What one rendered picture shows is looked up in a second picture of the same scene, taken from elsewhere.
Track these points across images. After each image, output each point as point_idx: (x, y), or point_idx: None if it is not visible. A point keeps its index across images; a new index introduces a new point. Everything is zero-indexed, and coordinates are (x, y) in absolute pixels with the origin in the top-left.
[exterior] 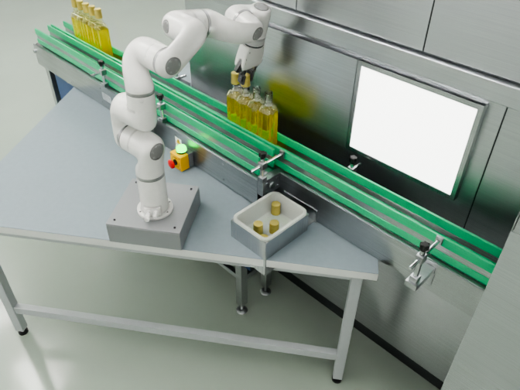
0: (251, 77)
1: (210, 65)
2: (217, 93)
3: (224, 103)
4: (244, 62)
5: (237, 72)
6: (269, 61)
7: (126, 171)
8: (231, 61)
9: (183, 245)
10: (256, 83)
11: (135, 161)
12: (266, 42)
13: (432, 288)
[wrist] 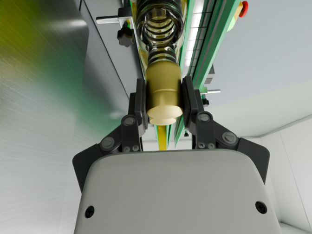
0: (143, 93)
1: (119, 120)
2: (118, 84)
3: (114, 68)
4: (280, 232)
5: (249, 144)
6: (22, 135)
7: (260, 35)
8: (103, 125)
9: None
10: (81, 72)
11: (237, 44)
12: (18, 226)
13: None
